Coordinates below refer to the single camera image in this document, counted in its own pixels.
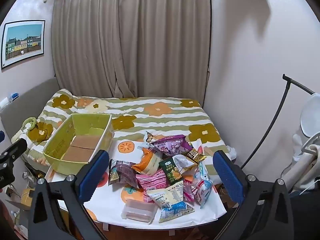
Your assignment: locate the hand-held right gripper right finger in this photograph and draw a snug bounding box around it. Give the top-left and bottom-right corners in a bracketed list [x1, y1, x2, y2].
[212, 151, 294, 240]

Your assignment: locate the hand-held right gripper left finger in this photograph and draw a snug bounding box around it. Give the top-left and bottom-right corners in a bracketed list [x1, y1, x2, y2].
[28, 150, 110, 240]

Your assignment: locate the green cardboard box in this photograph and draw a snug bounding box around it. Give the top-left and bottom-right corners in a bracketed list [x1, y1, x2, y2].
[42, 113, 115, 176]

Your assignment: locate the purple snack bag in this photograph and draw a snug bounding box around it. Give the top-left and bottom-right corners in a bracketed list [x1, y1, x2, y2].
[150, 134, 192, 157]

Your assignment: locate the white red blue snack packet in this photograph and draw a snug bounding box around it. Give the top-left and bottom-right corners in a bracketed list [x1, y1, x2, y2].
[192, 161, 213, 209]

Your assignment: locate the brown cardboard box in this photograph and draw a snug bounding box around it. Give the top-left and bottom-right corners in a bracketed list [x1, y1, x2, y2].
[20, 187, 38, 205]

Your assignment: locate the dark purple snack packet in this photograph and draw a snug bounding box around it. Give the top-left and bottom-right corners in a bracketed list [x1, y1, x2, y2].
[108, 159, 138, 188]

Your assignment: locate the black gold snack packet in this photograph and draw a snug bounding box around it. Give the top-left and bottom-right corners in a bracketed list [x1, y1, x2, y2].
[184, 148, 207, 164]

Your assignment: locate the small pink snack packet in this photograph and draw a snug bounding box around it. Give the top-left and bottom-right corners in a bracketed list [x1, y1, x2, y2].
[182, 174, 200, 202]

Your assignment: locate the grey headboard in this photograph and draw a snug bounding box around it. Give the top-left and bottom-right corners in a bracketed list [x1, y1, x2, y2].
[0, 77, 58, 140]

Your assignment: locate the white silver snack packet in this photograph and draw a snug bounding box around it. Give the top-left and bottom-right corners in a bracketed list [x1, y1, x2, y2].
[172, 154, 198, 174]

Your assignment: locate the orange snack packet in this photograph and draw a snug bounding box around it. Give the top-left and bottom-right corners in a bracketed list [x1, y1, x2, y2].
[131, 147, 163, 175]

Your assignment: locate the green snack packet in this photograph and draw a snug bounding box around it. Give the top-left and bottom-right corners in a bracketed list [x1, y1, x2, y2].
[159, 159, 184, 185]

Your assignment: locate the clear plastic box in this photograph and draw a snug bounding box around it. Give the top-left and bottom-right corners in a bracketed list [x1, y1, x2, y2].
[121, 197, 158, 224]

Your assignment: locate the pink striped snack packet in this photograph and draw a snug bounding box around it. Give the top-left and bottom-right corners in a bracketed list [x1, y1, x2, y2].
[136, 169, 168, 203]

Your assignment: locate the striped floral blanket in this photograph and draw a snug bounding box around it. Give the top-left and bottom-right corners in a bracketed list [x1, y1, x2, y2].
[11, 88, 237, 170]

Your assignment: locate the cream cloth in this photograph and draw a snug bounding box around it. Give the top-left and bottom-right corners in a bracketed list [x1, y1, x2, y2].
[282, 144, 320, 193]

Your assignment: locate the white round panel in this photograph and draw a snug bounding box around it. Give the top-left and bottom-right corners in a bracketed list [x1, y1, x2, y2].
[299, 92, 320, 138]

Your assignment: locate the black curved stand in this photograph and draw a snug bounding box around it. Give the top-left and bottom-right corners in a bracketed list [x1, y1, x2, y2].
[240, 74, 316, 170]

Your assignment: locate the beige curtain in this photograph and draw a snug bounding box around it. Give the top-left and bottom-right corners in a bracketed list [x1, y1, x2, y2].
[51, 0, 212, 98]

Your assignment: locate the green plush ring toy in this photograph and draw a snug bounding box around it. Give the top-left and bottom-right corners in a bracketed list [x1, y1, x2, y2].
[22, 117, 38, 132]

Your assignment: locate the framed wall picture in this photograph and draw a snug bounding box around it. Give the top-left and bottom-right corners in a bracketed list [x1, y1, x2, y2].
[1, 19, 46, 70]

